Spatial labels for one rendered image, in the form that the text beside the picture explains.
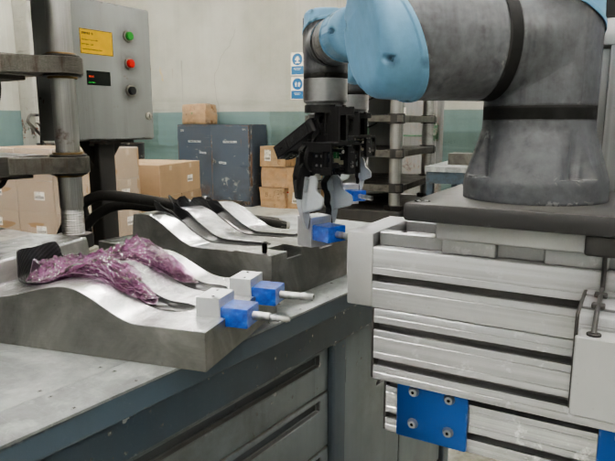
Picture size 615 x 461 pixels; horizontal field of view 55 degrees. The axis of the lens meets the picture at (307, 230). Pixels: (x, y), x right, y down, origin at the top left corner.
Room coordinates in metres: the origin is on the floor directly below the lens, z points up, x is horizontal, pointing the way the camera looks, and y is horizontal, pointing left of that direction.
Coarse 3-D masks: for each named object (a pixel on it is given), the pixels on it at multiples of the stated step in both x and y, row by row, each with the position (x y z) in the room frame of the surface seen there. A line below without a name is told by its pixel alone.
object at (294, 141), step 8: (312, 120) 1.02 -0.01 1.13; (304, 128) 1.02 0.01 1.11; (312, 128) 1.01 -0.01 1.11; (288, 136) 1.05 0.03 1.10; (296, 136) 1.04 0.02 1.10; (304, 136) 1.02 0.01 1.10; (280, 144) 1.07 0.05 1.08; (288, 144) 1.05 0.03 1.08; (296, 144) 1.04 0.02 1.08; (280, 152) 1.07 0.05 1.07; (288, 152) 1.06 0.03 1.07; (296, 152) 1.07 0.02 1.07
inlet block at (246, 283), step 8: (240, 272) 0.92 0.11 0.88; (248, 272) 0.92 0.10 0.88; (256, 272) 0.92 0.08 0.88; (232, 280) 0.89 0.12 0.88; (240, 280) 0.88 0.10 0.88; (248, 280) 0.88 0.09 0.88; (256, 280) 0.90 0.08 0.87; (232, 288) 0.89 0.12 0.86; (240, 288) 0.88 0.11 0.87; (248, 288) 0.88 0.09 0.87; (256, 288) 0.88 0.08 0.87; (264, 288) 0.87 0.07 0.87; (272, 288) 0.87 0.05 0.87; (280, 288) 0.89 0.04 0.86; (256, 296) 0.88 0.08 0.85; (264, 296) 0.87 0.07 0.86; (272, 296) 0.87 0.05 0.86; (280, 296) 0.88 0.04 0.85; (288, 296) 0.88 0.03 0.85; (296, 296) 0.87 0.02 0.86; (304, 296) 0.87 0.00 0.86; (312, 296) 0.87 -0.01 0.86; (264, 304) 0.87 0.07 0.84; (272, 304) 0.87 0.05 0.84
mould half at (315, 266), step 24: (144, 216) 1.20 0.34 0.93; (168, 216) 1.21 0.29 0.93; (216, 216) 1.29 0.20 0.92; (240, 216) 1.34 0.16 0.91; (120, 240) 1.30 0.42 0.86; (168, 240) 1.16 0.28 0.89; (192, 240) 1.16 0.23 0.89; (240, 240) 1.18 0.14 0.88; (264, 240) 1.17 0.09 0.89; (288, 240) 1.15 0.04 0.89; (216, 264) 1.09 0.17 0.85; (240, 264) 1.05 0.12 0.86; (264, 264) 1.02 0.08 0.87; (288, 264) 1.05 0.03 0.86; (312, 264) 1.11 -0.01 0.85; (336, 264) 1.19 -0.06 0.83; (288, 288) 1.05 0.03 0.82
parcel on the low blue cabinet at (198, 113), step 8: (184, 104) 8.42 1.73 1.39; (192, 104) 8.35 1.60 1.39; (200, 104) 8.29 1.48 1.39; (208, 104) 8.32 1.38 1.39; (184, 112) 8.40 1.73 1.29; (192, 112) 8.33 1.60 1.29; (200, 112) 8.28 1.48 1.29; (208, 112) 8.31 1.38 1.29; (216, 112) 8.50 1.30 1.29; (184, 120) 8.41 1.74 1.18; (192, 120) 8.34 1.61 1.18; (200, 120) 8.29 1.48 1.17; (208, 120) 8.33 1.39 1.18; (216, 120) 8.50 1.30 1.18
